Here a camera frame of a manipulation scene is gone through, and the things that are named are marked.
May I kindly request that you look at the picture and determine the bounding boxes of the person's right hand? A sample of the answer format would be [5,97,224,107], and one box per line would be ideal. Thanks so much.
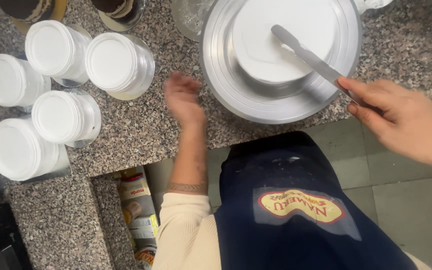
[337,76,432,169]

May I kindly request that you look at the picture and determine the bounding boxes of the person's left hand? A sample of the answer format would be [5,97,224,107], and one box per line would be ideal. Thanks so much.
[164,71,206,127]

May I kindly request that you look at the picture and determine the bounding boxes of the steel palette knife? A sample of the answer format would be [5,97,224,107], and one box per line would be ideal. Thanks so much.
[271,24,367,108]

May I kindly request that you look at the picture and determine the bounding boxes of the silver cake turntable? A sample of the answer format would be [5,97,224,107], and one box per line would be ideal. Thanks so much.
[199,0,363,125]

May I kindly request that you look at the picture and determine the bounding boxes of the empty smeared silver cake board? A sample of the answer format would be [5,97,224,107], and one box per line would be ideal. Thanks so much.
[170,0,217,42]

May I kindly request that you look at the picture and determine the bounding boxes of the small white frosted cake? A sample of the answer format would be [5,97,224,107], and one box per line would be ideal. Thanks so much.
[0,118,62,182]
[0,53,47,108]
[84,32,148,94]
[25,20,86,82]
[31,90,96,145]

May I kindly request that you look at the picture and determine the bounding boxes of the wide white frosted cake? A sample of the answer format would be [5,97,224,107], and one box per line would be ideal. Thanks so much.
[232,0,339,85]

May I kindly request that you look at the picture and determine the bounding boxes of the chocolate layer cake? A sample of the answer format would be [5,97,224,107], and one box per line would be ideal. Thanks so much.
[0,0,56,23]
[91,0,140,19]

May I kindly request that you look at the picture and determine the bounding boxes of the heap of food packets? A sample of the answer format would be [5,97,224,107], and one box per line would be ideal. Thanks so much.
[112,165,161,270]

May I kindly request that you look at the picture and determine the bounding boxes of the cream knit sweater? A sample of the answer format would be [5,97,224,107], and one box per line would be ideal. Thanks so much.
[151,193,223,270]

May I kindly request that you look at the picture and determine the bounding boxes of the navy blue apron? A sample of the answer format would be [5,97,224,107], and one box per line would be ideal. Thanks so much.
[214,131,418,270]

